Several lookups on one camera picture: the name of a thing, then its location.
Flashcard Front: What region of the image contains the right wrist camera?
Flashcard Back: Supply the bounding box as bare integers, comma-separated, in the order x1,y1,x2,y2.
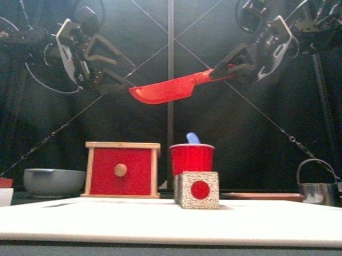
235,0,270,33

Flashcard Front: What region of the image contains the white plastic cutting board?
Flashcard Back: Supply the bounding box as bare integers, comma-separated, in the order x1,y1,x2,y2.
0,197,342,248

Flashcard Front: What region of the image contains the red plastic toy knife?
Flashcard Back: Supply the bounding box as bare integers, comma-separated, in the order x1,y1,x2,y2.
128,64,236,105

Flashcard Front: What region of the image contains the toy salmon nigiri sushi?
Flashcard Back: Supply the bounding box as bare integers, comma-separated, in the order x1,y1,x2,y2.
0,177,16,208

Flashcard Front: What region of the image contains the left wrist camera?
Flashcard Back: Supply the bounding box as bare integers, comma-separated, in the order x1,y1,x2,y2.
72,5,103,36

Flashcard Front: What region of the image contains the pink plastic tray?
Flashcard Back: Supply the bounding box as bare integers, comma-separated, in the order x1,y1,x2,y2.
220,192,306,203

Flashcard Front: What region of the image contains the blue plastic utensil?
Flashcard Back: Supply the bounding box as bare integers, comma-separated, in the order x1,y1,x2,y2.
184,132,202,145

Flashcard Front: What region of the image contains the wooden box with red drawer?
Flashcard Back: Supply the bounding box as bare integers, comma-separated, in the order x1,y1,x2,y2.
80,141,162,199

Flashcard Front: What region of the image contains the red plastic cup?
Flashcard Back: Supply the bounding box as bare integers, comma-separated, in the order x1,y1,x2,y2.
168,143,216,177

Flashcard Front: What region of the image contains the vertical metal frame pole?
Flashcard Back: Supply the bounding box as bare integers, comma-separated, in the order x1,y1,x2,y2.
166,0,175,191

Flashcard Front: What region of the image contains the green toy sushi roll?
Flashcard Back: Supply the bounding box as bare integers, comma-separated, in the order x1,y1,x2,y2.
174,171,220,210

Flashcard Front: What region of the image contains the small metal pot with handle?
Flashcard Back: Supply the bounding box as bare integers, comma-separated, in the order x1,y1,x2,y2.
296,158,342,207

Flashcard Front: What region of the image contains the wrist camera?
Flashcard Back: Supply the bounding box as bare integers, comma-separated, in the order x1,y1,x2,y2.
72,5,103,36
235,0,270,33

